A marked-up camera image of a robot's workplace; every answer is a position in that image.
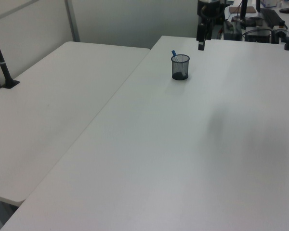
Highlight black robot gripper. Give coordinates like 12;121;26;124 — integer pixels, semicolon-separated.
196;0;225;51

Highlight blue capped marker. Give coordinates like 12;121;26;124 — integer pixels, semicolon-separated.
171;49;186;77

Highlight black control box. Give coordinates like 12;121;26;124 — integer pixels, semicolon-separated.
222;20;242;40

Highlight brown mouse pad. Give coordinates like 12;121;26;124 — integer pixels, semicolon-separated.
228;6;255;14

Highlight black mesh pen cup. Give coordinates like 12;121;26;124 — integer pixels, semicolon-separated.
171;54;191;81

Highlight black monitor stand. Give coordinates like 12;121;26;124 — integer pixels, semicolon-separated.
232;0;262;25

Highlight dark electronics box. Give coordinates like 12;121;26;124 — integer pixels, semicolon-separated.
245;26;273;44

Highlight black keyboard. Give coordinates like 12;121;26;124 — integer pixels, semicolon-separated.
261;8;283;27

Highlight white blue cardboard box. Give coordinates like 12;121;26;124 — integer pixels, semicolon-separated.
260;0;278;8

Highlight emergency stop button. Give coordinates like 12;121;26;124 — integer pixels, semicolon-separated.
273;20;289;35

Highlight grey partition frame post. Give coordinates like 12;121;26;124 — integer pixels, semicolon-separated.
64;0;81;43

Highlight black camera stand pole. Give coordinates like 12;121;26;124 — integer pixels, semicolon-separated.
0;21;21;90

